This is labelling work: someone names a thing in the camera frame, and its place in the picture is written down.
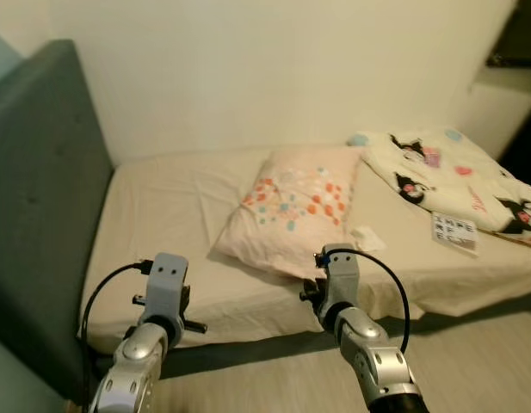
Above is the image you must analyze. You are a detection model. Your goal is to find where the white book with blue letters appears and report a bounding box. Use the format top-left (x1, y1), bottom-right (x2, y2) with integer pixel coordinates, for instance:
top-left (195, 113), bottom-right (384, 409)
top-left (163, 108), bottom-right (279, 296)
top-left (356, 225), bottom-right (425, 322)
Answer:
top-left (431, 212), bottom-right (479, 256)

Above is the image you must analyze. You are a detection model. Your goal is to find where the mattress with beige sheet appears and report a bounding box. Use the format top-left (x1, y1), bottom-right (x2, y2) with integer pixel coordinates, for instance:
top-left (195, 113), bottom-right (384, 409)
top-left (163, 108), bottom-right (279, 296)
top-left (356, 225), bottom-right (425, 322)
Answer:
top-left (80, 142), bottom-right (531, 354)

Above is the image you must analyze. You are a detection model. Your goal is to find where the cream cartoon print blanket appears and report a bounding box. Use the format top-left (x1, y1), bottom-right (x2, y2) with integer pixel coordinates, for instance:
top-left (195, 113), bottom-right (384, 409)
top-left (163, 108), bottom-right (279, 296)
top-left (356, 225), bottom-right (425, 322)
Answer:
top-left (347, 127), bottom-right (531, 250)

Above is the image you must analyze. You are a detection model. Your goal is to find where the teal upholstered headboard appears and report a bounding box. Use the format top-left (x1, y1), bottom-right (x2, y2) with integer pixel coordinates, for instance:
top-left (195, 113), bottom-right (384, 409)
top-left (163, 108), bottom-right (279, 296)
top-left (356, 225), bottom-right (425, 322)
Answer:
top-left (0, 39), bottom-right (116, 405)

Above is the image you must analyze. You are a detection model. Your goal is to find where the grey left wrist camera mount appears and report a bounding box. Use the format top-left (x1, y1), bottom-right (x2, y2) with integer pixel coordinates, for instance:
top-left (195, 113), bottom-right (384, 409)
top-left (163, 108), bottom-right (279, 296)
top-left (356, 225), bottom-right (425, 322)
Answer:
top-left (147, 252), bottom-right (191, 324)

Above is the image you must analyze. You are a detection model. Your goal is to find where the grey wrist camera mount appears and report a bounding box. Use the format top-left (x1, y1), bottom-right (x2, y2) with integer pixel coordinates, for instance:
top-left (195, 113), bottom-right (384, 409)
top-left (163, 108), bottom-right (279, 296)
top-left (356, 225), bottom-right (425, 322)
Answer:
top-left (147, 252), bottom-right (191, 324)
top-left (315, 245), bottom-right (361, 311)

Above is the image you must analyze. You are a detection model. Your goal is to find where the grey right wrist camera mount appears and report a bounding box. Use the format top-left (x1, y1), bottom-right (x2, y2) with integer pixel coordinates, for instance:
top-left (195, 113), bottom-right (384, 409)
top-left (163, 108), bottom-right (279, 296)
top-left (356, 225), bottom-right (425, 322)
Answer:
top-left (315, 245), bottom-right (361, 311)

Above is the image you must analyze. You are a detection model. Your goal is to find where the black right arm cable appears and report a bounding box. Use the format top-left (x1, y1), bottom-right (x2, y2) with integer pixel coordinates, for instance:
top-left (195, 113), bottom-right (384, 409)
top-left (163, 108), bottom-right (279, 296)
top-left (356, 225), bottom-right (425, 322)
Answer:
top-left (321, 247), bottom-right (411, 354)

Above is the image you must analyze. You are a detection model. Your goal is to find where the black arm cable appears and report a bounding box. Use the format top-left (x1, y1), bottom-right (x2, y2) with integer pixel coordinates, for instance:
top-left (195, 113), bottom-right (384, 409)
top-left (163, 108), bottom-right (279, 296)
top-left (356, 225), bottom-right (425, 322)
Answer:
top-left (321, 247), bottom-right (411, 354)
top-left (79, 260), bottom-right (154, 405)

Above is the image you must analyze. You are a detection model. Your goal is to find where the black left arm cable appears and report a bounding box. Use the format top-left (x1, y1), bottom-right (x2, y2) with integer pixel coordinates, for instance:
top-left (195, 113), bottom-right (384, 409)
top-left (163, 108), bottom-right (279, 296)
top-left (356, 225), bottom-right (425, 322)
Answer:
top-left (79, 260), bottom-right (154, 405)

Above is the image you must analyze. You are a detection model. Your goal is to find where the dark wall shelf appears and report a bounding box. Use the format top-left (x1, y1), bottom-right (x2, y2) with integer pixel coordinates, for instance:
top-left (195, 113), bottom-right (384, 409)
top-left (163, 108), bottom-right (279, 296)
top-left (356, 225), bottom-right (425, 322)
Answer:
top-left (486, 0), bottom-right (531, 70)

